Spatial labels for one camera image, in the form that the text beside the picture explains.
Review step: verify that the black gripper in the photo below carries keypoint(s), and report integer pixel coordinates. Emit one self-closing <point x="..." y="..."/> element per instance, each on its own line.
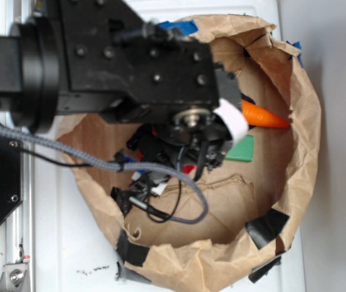
<point x="201" y="140"/>

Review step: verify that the aluminium rail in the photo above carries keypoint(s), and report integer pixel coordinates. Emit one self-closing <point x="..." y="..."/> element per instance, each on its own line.
<point x="20" y="234"/>

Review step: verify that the red paper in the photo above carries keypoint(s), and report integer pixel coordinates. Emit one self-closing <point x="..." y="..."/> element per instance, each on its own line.
<point x="187" y="169"/>

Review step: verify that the black tape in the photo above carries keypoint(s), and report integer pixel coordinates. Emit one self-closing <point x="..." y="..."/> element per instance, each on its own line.
<point x="129" y="252"/>
<point x="122" y="199"/>
<point x="266" y="228"/>
<point x="264" y="269"/>

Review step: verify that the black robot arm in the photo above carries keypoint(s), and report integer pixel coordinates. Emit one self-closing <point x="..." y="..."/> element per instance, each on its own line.
<point x="100" y="57"/>

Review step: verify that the black tape bottom right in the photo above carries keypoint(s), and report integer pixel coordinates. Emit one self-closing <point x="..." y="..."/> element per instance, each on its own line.
<point x="264" y="269"/>

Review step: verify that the green wooden block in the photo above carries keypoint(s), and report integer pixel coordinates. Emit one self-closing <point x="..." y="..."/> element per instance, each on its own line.
<point x="243" y="151"/>

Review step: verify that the metal corner bracket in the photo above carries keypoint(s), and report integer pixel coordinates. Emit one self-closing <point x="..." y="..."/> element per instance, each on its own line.
<point x="15" y="278"/>

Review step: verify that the orange toy carrot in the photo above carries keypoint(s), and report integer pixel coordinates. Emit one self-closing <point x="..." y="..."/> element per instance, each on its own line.
<point x="260" y="117"/>

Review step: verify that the black tape lower right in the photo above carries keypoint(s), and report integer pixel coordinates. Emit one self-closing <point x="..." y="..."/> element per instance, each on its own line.
<point x="266" y="228"/>

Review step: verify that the white tape label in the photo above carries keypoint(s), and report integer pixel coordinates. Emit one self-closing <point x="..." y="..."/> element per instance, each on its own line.
<point x="233" y="119"/>

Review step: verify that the black tape inner left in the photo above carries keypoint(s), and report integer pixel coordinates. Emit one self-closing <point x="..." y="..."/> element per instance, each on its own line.
<point x="122" y="199"/>

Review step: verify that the black tape lower left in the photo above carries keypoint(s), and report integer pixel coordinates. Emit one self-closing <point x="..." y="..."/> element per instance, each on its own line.
<point x="129" y="252"/>

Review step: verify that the brown paper bag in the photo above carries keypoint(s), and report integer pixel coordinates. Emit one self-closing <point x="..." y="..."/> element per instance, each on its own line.
<point x="218" y="251"/>

